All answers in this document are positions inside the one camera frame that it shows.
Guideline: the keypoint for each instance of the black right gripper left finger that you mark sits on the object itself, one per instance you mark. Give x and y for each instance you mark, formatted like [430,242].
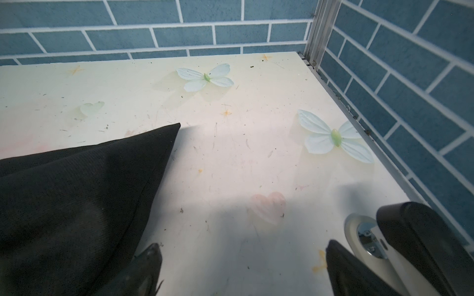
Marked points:
[139,278]

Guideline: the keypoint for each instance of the black hair dryer bag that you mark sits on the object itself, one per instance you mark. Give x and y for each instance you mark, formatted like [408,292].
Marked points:
[71,219]

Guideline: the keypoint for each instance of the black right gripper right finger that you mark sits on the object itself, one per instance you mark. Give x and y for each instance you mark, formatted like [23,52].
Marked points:
[350,277]

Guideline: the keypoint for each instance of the white black stapler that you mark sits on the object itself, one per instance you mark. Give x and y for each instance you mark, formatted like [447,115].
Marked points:
[410,247]

